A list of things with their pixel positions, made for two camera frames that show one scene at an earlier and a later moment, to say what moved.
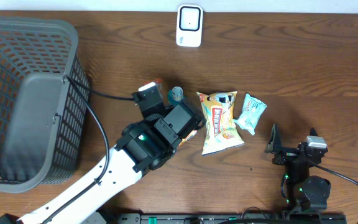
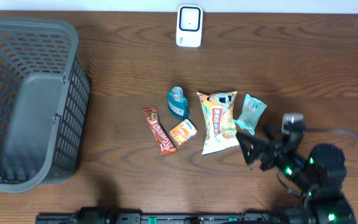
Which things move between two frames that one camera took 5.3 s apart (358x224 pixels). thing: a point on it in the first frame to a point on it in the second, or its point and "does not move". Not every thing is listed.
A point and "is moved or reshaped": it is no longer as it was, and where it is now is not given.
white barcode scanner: x=189 y=25 does not move
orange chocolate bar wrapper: x=150 y=84 is moved or reshaped
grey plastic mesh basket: x=35 y=101 does not move
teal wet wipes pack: x=252 y=111 does not move
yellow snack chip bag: x=222 y=132 does not move
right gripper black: x=286 y=154 to x=276 y=148
